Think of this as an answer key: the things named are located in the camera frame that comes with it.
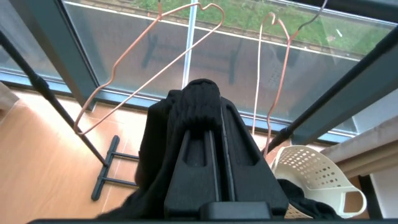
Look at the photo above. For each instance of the black clothes rack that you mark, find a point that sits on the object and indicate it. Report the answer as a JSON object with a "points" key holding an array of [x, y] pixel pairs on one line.
{"points": [[40, 84]]}

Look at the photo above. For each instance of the beige curtain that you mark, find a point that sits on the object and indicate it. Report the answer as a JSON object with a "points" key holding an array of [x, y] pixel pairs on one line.
{"points": [[367, 149], [6, 96]]}

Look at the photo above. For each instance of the window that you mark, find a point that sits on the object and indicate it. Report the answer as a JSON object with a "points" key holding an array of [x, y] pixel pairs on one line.
{"points": [[217, 62]]}

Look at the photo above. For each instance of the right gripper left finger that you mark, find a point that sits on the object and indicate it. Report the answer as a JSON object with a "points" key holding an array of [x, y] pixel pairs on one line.
{"points": [[189, 186]]}

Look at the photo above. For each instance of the heap of clothes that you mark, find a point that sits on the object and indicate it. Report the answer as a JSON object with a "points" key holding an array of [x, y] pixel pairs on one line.
{"points": [[298, 196]]}

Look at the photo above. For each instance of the white laundry basket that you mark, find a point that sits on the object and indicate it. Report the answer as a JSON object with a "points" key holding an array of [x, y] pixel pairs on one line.
{"points": [[311, 168]]}

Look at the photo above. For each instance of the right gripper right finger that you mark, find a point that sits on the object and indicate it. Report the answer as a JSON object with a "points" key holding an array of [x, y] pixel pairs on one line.
{"points": [[248, 180]]}

